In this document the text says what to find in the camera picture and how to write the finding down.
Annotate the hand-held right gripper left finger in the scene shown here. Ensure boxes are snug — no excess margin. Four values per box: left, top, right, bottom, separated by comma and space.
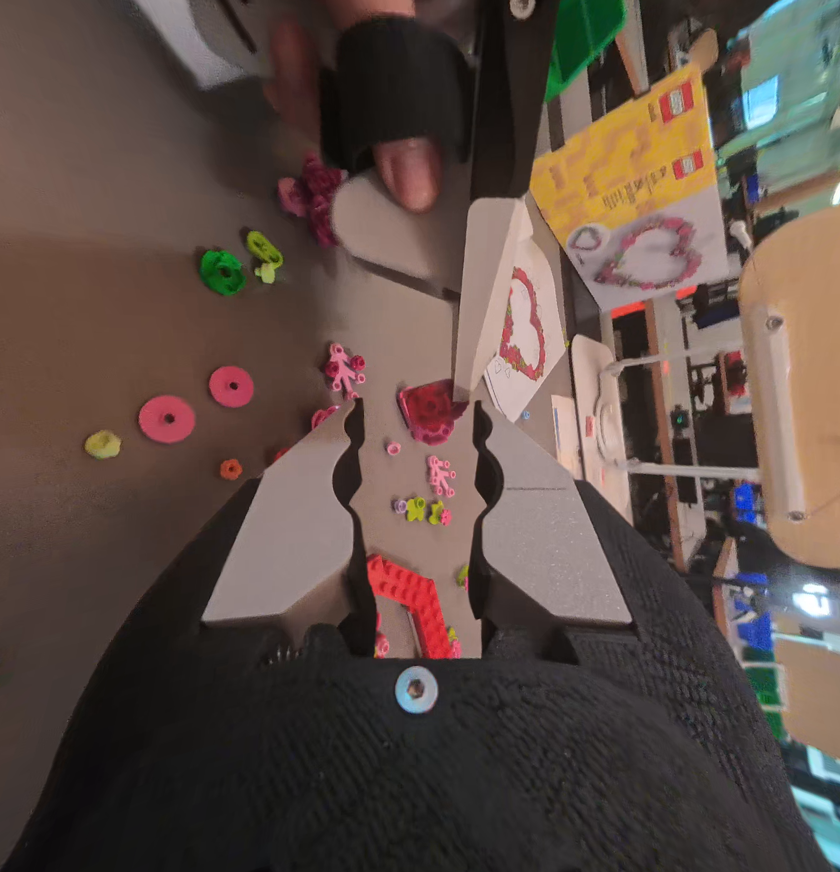
200, 398, 380, 659

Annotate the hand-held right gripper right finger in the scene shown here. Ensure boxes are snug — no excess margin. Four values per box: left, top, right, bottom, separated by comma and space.
467, 401, 633, 659

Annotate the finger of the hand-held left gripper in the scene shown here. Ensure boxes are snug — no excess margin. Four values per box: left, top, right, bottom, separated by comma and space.
451, 196, 531, 399
331, 170, 472, 302

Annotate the red lego heart frame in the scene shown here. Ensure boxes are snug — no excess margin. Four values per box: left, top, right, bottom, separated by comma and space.
365, 553, 465, 659

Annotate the dark pink lego rose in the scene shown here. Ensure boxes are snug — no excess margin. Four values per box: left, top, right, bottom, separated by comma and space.
397, 380, 470, 447

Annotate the pink branch with magenta studs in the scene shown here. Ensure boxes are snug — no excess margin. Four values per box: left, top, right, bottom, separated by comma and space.
324, 342, 366, 399

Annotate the green bin with lego pieces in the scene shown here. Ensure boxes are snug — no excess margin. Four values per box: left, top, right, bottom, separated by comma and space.
546, 0, 628, 103

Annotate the magenta lego rose cluster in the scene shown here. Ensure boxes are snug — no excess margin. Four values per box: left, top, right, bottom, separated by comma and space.
278, 155, 346, 248

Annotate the lego instruction booklet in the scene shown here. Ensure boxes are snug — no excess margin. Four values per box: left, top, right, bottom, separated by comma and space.
484, 242, 568, 423

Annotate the yellow lego box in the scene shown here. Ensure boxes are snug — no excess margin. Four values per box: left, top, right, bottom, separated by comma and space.
529, 64, 731, 311

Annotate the pink lego disc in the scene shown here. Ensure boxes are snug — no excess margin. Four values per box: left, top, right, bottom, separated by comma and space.
209, 366, 255, 408
138, 395, 196, 444

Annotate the green round lego piece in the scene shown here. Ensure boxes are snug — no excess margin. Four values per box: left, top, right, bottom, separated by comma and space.
199, 250, 247, 297

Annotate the person's left hand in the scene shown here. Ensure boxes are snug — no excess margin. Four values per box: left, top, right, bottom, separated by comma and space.
266, 0, 441, 212

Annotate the white flat stand base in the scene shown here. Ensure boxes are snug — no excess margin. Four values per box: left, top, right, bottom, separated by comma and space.
571, 334, 632, 525

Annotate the wooden chair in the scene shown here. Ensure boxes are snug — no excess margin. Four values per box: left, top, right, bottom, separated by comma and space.
739, 198, 840, 570

